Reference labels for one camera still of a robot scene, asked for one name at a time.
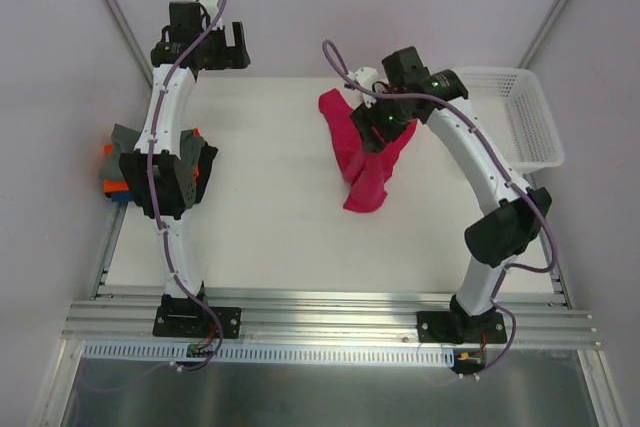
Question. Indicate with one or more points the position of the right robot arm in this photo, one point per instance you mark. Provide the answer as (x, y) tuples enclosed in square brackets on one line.
[(512, 211)]

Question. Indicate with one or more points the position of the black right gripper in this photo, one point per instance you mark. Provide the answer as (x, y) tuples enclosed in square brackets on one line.
[(370, 128)]

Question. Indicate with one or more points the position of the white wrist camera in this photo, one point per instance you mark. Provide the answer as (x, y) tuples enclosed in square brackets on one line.
[(370, 79), (211, 11)]

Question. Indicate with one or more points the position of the pink t shirt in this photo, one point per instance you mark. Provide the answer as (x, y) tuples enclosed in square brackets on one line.
[(366, 173)]

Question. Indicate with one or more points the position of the black folded t shirt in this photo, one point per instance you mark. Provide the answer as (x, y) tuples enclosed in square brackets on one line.
[(201, 156)]

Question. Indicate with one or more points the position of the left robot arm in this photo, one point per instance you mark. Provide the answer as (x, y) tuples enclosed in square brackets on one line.
[(169, 167)]

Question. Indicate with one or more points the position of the white plastic basket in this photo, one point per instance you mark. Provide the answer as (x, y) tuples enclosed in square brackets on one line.
[(511, 105)]

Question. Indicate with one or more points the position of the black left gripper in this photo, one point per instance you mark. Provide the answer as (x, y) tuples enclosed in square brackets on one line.
[(232, 47)]

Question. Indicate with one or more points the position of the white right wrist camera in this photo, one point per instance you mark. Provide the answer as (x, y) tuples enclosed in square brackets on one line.
[(370, 79)]

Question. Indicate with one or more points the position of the blue folded t shirt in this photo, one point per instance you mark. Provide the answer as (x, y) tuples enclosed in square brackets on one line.
[(120, 196)]

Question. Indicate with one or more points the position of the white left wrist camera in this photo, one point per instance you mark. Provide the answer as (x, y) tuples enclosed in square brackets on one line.
[(211, 11)]

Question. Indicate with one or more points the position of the white slotted cable duct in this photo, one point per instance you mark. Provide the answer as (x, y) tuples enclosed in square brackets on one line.
[(273, 354)]

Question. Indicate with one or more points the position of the orange folded t shirt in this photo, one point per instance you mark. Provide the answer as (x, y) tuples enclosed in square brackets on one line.
[(123, 140)]

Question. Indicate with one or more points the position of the aluminium mounting rail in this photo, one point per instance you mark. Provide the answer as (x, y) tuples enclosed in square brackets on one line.
[(543, 321)]

